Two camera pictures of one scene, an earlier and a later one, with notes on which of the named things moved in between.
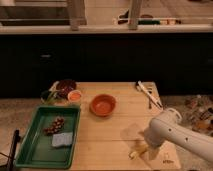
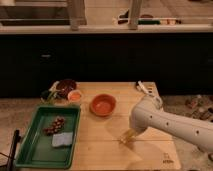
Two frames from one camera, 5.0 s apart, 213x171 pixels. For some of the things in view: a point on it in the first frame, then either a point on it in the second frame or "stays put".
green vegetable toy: x=48 y=96 stays put
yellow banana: x=136 y=153 to x=131 y=134
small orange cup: x=74 y=96 stays put
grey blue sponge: x=62 y=139 stays put
